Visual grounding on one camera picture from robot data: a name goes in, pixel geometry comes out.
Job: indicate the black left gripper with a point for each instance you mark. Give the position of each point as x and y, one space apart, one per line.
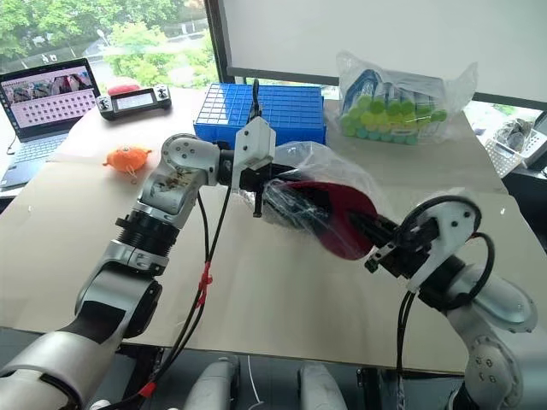
255 178

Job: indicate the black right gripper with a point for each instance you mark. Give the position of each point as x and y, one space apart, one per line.
410 252

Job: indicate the dark red object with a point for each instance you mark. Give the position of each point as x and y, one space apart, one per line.
346 205

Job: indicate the clear plastic bag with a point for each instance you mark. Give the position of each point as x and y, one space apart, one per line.
333 162

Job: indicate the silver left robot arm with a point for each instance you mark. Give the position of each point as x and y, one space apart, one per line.
162 192

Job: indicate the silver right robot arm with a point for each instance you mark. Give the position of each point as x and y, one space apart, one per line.
500 299

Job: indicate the blue plastic grid crate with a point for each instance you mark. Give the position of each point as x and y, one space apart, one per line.
290 111

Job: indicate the bag of green-capped tubes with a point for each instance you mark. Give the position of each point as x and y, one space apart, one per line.
393 111

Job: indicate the dark window pillar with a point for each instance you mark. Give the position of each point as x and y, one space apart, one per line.
215 40

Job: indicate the white plastic basket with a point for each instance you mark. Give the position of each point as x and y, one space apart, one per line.
508 156

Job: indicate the orange plush fish toy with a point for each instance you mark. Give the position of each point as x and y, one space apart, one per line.
126 159

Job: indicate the black handheld controller with screen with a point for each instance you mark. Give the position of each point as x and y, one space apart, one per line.
134 101

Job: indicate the white roller screen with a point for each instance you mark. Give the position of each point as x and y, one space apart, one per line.
384 34

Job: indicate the grey rounded robot leg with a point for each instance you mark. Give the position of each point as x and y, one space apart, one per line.
215 384
320 388

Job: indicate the red rounded object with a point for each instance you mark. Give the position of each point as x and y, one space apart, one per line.
124 89

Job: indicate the open laptop computer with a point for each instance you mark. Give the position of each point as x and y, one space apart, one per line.
47 96

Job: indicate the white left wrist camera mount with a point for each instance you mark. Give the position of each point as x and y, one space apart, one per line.
254 145

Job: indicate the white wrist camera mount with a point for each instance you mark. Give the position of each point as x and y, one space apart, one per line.
453 226
254 145

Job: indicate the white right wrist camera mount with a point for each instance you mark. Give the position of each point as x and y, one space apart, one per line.
453 226

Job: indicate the black table leg frame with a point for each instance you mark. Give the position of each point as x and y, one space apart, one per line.
141 376
367 388

